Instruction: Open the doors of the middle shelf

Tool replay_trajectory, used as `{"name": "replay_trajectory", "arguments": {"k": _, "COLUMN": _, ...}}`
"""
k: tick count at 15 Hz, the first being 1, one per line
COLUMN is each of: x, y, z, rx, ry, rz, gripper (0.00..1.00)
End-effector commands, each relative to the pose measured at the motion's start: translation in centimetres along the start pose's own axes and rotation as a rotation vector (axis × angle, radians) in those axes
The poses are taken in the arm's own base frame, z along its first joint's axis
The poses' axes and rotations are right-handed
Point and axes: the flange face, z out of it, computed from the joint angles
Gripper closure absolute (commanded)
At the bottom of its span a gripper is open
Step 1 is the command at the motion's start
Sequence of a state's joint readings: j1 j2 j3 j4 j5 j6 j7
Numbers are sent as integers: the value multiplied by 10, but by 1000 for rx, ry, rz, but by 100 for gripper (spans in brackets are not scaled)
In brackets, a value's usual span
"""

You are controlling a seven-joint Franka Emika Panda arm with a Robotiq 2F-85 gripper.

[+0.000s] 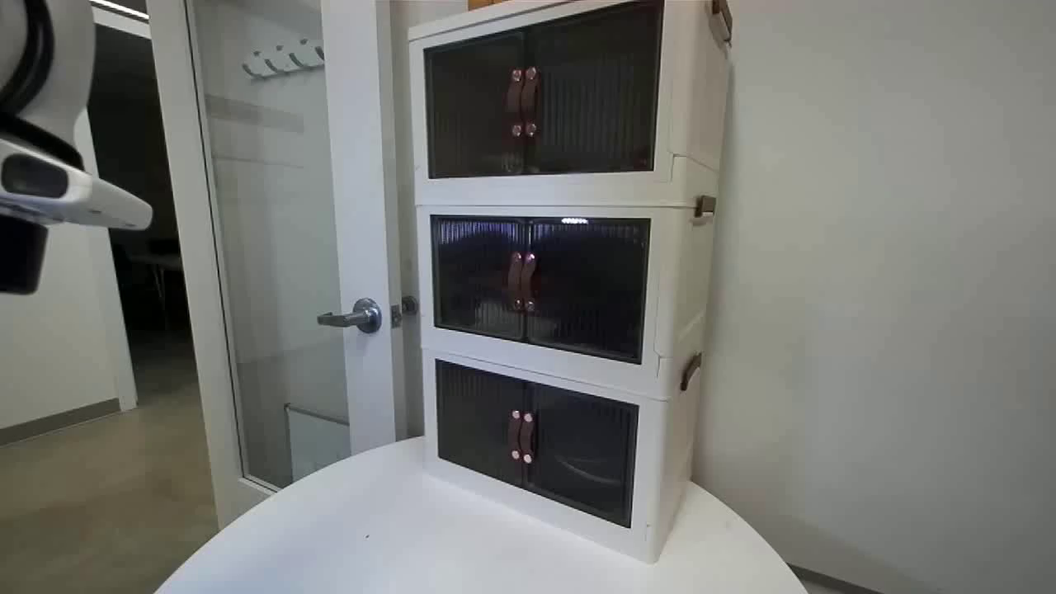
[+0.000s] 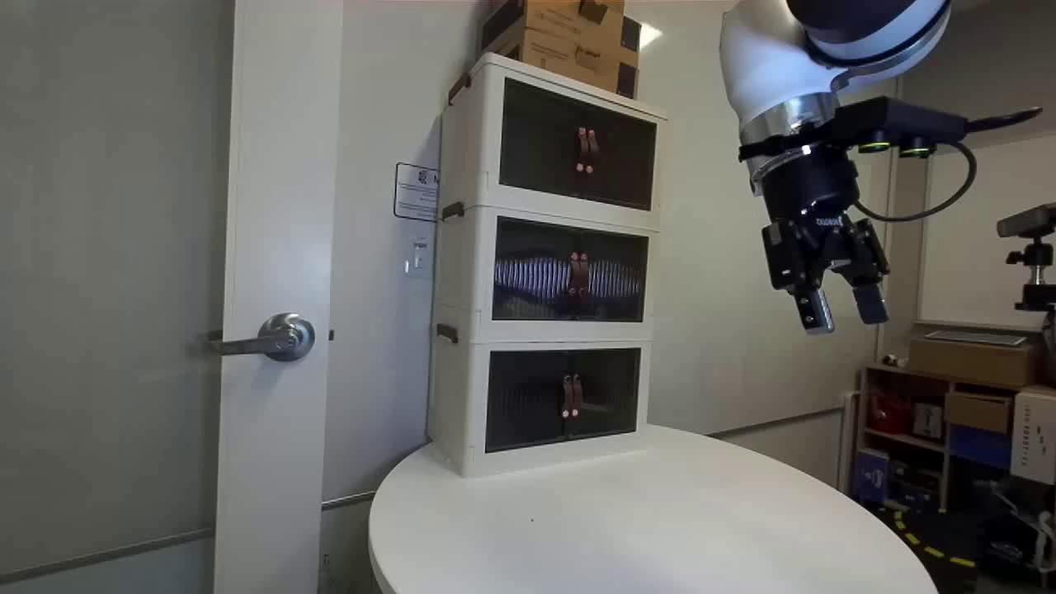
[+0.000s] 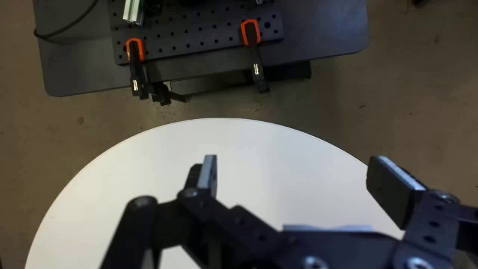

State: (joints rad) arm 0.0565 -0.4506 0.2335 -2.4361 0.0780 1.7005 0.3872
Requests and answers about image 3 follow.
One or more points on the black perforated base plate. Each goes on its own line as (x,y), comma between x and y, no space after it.
(322,31)

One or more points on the black perforated breadboard plate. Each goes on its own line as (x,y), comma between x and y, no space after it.
(198,31)

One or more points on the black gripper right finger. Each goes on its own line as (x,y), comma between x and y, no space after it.
(393,189)

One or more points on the aluminium extrusion profile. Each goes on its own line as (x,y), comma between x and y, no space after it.
(131,10)

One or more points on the orange black bar clamp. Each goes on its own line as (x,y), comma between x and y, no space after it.
(249,32)
(134,50)

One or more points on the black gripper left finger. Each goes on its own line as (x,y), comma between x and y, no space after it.
(207,174)

